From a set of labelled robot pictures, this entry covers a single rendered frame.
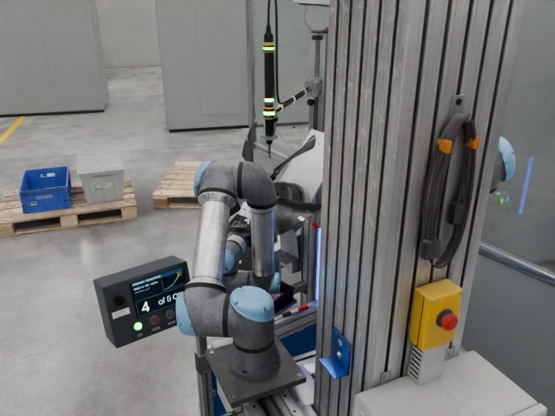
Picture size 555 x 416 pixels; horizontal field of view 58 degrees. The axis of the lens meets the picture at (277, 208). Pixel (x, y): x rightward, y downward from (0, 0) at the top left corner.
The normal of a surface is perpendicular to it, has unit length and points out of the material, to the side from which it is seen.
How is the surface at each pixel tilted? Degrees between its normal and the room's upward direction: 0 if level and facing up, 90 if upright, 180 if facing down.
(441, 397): 0
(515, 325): 90
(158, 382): 0
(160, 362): 0
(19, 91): 90
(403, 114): 90
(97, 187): 95
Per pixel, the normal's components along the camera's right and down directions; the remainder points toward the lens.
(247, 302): 0.13, -0.90
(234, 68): 0.22, 0.40
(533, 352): -0.82, 0.24
